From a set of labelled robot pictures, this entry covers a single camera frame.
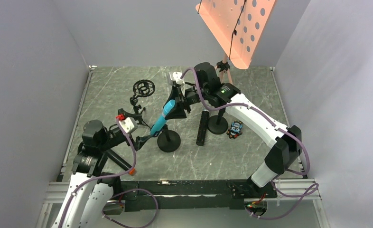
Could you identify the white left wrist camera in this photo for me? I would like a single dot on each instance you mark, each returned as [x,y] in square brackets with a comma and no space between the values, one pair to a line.
[126,124]

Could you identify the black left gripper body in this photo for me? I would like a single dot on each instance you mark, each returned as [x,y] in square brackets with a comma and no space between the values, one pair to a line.
[131,138]

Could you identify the black glitter microphone silver head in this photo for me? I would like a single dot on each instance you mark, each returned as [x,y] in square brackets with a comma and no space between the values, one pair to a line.
[203,125]

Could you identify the cartoon monster sticker toy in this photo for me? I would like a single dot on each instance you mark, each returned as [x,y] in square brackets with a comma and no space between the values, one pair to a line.
[235,129]

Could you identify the aluminium frame rail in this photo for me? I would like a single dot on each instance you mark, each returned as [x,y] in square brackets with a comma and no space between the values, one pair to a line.
[286,189]

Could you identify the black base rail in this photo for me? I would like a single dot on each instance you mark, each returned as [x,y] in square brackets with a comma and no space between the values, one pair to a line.
[135,196]

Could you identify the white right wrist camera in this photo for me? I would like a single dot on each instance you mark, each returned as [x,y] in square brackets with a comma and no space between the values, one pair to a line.
[175,78]

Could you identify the black right round-base stand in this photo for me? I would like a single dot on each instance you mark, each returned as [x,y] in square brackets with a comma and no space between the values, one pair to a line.
[217,124]

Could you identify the black microphone orange end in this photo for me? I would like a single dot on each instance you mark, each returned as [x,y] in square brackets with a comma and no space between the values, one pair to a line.
[120,161]

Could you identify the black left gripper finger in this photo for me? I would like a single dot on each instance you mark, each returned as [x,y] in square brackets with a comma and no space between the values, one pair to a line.
[140,141]
[122,115]

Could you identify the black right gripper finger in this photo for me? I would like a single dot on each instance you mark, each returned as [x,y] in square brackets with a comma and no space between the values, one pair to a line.
[173,95]
[174,110]

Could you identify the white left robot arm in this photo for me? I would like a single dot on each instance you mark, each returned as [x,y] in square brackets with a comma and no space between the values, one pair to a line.
[97,169]

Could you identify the black round-base mic stand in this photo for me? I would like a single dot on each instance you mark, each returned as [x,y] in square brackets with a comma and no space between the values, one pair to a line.
[168,140]

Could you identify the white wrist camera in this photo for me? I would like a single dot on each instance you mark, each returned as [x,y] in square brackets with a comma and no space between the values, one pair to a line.
[175,78]
[126,124]

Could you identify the blue toy microphone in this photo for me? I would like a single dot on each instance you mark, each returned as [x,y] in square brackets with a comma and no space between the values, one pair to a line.
[161,121]

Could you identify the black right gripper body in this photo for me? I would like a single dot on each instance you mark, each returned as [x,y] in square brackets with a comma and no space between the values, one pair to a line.
[180,102]

